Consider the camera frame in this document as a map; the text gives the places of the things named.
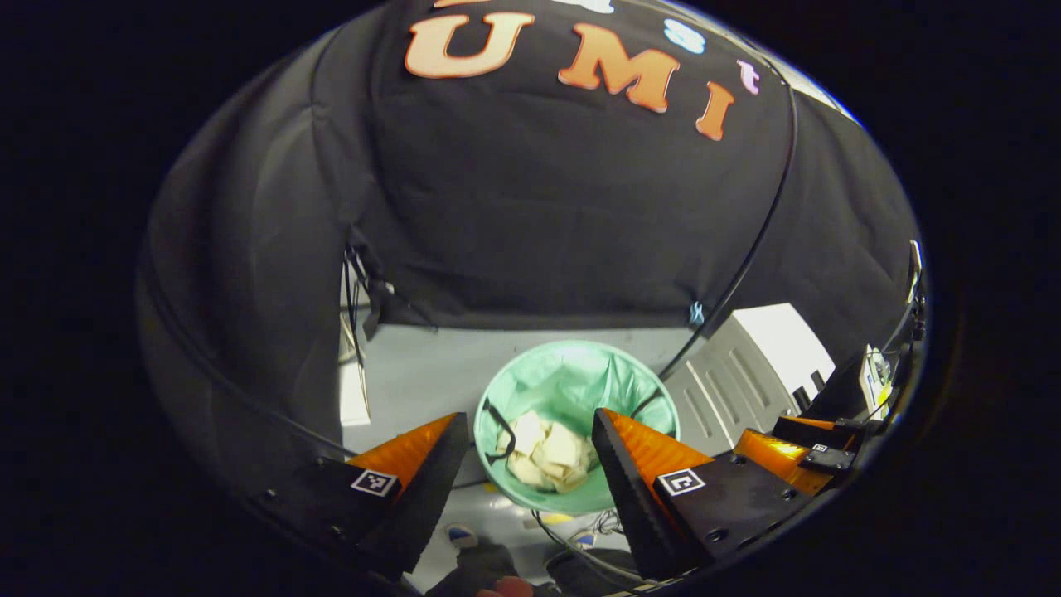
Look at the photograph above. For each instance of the white panel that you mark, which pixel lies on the white panel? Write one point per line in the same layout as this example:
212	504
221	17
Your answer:
352	398

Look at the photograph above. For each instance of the green laundry hamper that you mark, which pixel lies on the green laundry hamper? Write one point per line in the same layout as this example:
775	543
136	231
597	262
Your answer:
564	373

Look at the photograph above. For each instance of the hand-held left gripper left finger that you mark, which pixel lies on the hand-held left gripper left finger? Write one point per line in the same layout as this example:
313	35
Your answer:
431	491

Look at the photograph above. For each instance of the black backdrop cloth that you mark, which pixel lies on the black backdrop cloth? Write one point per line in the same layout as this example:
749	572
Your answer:
539	207

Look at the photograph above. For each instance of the cream button shirt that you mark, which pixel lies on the cream button shirt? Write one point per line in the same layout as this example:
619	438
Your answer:
551	452

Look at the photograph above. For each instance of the black clothes rack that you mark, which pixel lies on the black clothes rack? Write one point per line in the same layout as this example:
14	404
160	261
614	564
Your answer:
793	141

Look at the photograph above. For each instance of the white labelled device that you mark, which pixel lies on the white labelled device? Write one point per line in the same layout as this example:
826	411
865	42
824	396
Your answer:
874	377

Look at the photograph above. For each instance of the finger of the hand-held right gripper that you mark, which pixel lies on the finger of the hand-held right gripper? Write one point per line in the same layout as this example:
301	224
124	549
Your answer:
816	425
775	464

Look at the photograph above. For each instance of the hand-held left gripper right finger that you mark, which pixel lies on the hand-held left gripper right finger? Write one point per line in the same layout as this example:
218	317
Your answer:
630	502

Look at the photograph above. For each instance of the blue white small object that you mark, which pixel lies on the blue white small object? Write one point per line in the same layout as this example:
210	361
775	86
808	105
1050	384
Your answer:
462	536

